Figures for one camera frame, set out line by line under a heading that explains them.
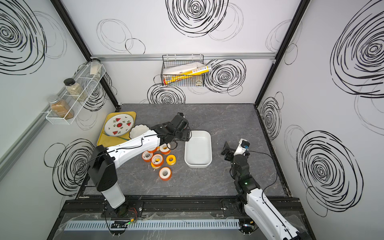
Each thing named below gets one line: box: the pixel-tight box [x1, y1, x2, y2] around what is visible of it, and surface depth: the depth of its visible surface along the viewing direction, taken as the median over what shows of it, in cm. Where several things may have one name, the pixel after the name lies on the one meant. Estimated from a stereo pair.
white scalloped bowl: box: [129, 124, 151, 140], surface depth 104 cm
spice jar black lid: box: [63, 78, 88, 102], surface depth 72 cm
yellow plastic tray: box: [97, 112, 120, 147], surface depth 102 cm
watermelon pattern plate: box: [104, 113, 134, 137], surface depth 109 cm
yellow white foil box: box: [163, 65, 213, 85], surface depth 86 cm
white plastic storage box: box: [184, 130, 213, 168], surface depth 93 cm
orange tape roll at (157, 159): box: [151, 153, 164, 167], surface depth 88 cm
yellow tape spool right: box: [166, 154, 177, 166], surface depth 91 cm
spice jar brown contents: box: [51, 99, 75, 120], surface depth 65 cm
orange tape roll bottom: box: [159, 167, 172, 182], surface depth 85 cm
